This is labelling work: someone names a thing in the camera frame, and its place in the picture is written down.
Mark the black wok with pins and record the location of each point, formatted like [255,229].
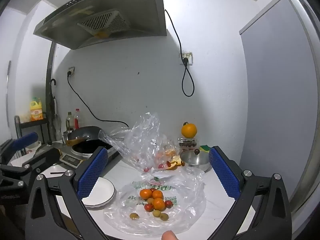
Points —
[72,158]

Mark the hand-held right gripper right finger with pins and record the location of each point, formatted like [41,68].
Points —
[225,172]

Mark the steel range hood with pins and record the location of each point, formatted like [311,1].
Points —
[112,2]

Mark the person's right hand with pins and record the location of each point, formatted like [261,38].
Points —
[170,235]

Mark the small mandarin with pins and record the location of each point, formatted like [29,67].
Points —
[145,193]
[157,194]
[159,204]

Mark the red-capped bottle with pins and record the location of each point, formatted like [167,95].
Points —
[77,118]

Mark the black umbrella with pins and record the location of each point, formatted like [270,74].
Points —
[53,105]

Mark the grey door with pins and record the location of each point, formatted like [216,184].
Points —
[275,92]

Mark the white wall socket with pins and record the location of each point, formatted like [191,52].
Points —
[72,68]
[190,55]

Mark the steel pipe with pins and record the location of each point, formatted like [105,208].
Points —
[48,67]

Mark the steel pot with lid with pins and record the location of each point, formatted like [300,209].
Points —
[196,160]

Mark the yellow oil bottle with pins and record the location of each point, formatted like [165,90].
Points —
[36,110]

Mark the white plate with black rim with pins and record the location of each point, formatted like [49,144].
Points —
[102,190]

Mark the green printed plastic bag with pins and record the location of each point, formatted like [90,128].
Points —
[185,200]

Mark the small yellow-green fruit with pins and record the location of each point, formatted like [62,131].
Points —
[156,213]
[164,216]
[134,216]
[150,200]

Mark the crumpled clear plastic bag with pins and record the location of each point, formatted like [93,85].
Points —
[142,140]

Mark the cooking oil bottle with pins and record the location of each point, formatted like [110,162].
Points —
[69,121]

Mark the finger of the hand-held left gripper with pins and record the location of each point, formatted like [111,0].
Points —
[45,156]
[25,139]

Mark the large orange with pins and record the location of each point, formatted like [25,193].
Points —
[189,130]

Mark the black storage rack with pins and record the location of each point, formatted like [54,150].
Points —
[30,124]

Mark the yellow-green sponge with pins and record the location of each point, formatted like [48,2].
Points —
[205,148]

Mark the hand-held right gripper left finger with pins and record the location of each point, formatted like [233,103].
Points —
[92,172]

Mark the orange peel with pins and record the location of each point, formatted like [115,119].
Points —
[175,163]

